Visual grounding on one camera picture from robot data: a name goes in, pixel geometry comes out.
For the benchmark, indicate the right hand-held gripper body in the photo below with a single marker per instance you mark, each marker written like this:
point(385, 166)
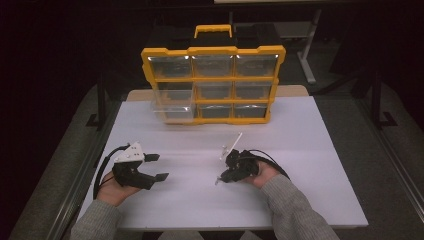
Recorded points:
point(243, 166)

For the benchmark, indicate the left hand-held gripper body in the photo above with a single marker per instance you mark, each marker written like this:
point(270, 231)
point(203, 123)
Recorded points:
point(126, 175)

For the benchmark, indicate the clear plastic drawer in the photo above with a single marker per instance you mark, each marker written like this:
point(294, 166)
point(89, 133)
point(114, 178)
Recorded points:
point(173, 108)

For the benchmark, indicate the yellow black organizer cabinet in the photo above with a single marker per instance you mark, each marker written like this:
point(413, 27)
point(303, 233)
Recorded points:
point(213, 50)

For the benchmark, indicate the person's left hand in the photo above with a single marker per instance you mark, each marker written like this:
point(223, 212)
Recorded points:
point(111, 193)

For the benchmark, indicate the person's right hand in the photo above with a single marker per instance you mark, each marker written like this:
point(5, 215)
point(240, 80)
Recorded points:
point(265, 176)

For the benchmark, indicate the black metal stand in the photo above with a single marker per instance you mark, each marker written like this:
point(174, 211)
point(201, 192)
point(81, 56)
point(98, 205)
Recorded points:
point(101, 106)
point(377, 100)

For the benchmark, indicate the grid of clear drawers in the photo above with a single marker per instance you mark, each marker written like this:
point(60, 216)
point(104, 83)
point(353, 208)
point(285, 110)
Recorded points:
point(256, 65)

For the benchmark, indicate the metal floor rail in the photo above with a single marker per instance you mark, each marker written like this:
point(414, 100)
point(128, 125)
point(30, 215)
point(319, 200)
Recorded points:
point(76, 193)
point(393, 156)

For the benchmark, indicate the white metal desk frame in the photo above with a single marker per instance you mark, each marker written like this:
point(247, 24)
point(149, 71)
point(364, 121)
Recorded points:
point(308, 56)

